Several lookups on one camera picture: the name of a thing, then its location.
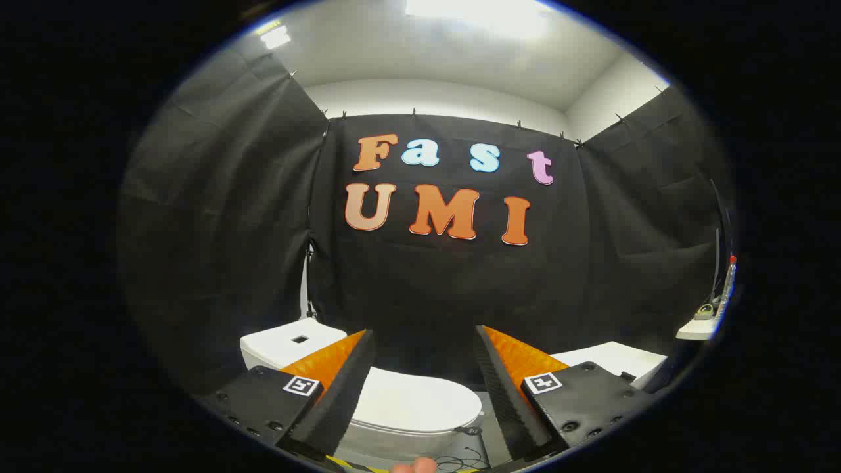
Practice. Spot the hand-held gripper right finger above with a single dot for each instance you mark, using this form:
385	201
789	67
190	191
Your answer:
506	401

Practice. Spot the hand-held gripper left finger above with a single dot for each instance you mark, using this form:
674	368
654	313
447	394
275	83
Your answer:
341	401

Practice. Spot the white toilet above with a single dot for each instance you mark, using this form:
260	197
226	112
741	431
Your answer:
276	348

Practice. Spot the black backdrop cloth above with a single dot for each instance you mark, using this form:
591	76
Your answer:
447	289

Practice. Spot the clear bottle red cap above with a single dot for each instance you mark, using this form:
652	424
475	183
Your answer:
728	289

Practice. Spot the small ceiling light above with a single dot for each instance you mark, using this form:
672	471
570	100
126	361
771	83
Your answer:
274	36

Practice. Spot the white wall shelf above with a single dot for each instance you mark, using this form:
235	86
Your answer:
696	328

